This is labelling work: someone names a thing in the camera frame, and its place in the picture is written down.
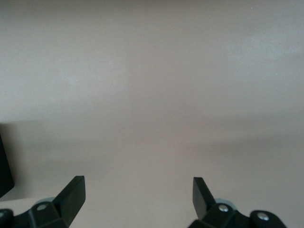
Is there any black plastic box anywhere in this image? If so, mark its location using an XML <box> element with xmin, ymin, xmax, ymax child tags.
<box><xmin>0</xmin><ymin>134</ymin><xmax>16</xmax><ymax>198</ymax></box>

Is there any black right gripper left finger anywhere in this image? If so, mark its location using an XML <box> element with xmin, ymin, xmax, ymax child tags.
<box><xmin>0</xmin><ymin>175</ymin><xmax>86</xmax><ymax>228</ymax></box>

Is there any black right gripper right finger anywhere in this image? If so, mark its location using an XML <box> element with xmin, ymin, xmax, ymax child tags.
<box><xmin>189</xmin><ymin>177</ymin><xmax>288</xmax><ymax>228</ymax></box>

